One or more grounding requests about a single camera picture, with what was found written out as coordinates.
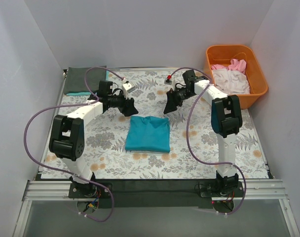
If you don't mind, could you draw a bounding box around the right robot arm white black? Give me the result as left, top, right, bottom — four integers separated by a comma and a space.
163, 68, 243, 196

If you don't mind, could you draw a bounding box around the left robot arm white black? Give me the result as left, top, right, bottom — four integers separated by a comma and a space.
49, 80, 138, 198

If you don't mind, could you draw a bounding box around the floral patterned table mat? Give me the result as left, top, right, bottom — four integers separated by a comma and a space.
40, 70, 271, 180

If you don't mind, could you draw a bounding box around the folded dark grey t shirt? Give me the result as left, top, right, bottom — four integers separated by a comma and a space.
63, 65, 108, 95

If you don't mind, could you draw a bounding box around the white garment in basket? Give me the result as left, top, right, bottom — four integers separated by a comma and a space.
212, 69, 250, 94

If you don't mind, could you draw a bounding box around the orange plastic basket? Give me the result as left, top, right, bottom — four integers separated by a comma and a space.
204, 44, 268, 109

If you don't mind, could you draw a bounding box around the pink garment in basket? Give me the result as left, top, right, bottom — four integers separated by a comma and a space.
211, 59, 247, 74

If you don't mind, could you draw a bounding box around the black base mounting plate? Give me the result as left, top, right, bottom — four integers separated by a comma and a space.
68, 179, 245, 209

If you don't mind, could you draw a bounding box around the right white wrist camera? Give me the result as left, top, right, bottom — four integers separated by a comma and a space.
164, 75, 176, 90

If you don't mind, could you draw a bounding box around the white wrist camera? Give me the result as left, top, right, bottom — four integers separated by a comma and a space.
122, 81, 136, 96
164, 75, 176, 90

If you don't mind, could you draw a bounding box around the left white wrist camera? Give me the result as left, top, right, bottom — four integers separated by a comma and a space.
122, 81, 136, 96

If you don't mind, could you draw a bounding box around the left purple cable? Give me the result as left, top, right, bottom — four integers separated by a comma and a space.
24, 66, 127, 223

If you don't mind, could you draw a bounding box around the aluminium frame rail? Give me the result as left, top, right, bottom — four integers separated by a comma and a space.
23, 179, 287, 201

